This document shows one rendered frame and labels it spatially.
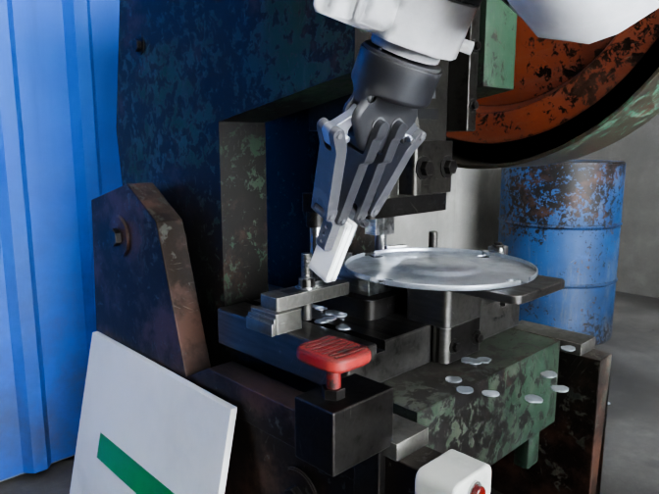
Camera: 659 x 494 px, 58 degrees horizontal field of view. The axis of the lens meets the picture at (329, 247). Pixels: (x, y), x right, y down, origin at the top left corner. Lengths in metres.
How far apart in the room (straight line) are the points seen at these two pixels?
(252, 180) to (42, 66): 0.99
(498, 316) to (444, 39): 0.65
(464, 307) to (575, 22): 0.57
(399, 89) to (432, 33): 0.05
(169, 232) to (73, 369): 1.02
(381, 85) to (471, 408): 0.51
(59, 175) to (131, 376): 0.87
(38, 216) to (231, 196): 0.96
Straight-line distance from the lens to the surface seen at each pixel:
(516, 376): 0.97
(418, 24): 0.50
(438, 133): 0.99
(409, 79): 0.52
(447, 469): 0.70
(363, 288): 0.95
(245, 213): 1.04
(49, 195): 1.89
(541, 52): 1.27
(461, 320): 0.92
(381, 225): 0.99
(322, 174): 0.55
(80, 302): 1.97
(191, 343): 1.05
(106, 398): 1.27
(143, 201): 1.09
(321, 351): 0.63
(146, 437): 1.14
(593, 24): 0.44
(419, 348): 0.90
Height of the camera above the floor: 0.97
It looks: 10 degrees down
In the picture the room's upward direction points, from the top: straight up
